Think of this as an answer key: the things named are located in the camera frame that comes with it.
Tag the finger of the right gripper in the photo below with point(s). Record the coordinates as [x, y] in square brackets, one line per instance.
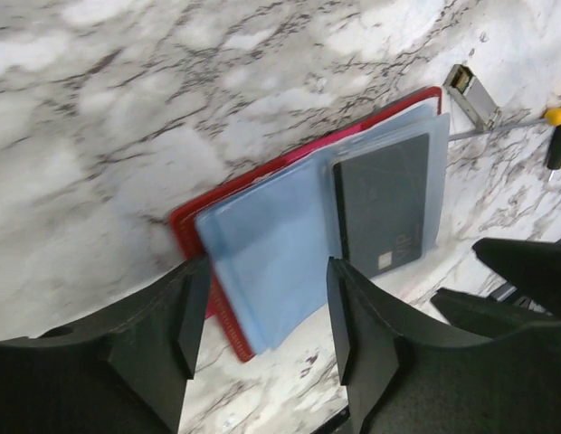
[468, 311]
[524, 264]

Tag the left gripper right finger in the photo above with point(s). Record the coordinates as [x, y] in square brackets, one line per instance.
[407, 372]

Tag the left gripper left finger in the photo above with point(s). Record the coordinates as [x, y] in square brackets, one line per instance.
[121, 369]

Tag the black VIP credit card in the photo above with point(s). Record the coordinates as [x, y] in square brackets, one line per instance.
[381, 198]

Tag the red leather card holder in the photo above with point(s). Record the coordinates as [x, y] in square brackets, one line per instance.
[270, 232]

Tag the yellow black handled screwdriver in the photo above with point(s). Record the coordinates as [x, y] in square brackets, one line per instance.
[551, 117]

